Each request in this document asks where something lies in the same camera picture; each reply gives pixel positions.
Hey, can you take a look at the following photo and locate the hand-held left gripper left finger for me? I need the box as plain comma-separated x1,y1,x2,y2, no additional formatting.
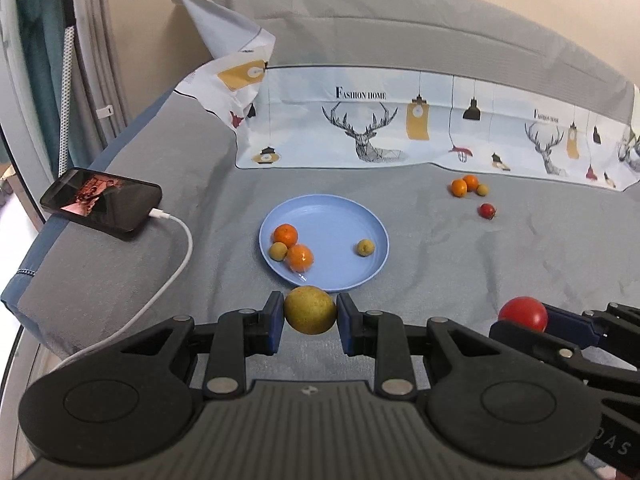
120,291,286,397

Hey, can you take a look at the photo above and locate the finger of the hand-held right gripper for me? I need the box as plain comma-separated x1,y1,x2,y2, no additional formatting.
542,303,640,372
489,320,640,387

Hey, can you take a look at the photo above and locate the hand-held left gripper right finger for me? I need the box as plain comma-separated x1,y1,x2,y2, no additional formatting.
336,292,501,397

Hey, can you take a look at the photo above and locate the plastic orange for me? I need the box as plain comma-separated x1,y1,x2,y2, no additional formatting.
286,243,316,273

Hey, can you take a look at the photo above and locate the blue plastic plate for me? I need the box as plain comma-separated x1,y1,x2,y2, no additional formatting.
258,195,390,293

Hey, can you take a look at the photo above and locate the deer printed white cloth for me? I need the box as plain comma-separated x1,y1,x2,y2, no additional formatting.
172,0,640,192

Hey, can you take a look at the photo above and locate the black smartphone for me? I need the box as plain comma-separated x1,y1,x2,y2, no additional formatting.
40,167,162,239

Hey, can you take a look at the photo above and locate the blue bed sheet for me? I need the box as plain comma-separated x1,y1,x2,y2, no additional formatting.
0,92,171,323

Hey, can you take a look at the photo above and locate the white mesh-covered pole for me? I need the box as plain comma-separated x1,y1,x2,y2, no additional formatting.
56,25,77,177

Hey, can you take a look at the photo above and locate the grey folded curtain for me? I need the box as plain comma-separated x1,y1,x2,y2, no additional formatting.
70,0,132,137

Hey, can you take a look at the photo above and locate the teal curtain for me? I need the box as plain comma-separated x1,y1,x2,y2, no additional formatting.
17,0,76,161

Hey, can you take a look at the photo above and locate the white charging cable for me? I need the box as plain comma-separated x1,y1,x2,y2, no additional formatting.
47,208,194,367

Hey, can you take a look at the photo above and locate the white frame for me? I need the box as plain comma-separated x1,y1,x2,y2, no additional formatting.
0,0,61,173

